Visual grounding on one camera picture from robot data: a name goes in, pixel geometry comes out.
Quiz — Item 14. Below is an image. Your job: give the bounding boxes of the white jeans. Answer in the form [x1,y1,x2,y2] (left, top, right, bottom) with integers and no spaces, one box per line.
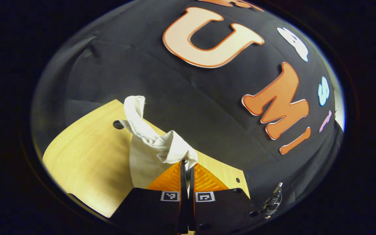
[119,95,199,190]

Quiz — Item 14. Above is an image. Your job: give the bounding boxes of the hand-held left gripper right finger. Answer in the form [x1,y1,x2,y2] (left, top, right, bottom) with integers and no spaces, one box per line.
[190,163,267,234]

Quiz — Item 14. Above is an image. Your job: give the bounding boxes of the metal clamp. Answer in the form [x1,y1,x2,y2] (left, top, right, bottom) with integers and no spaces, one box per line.
[260,182,283,219]

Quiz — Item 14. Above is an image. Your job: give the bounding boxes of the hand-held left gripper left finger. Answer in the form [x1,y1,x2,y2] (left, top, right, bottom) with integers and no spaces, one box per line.
[110,160,189,235]

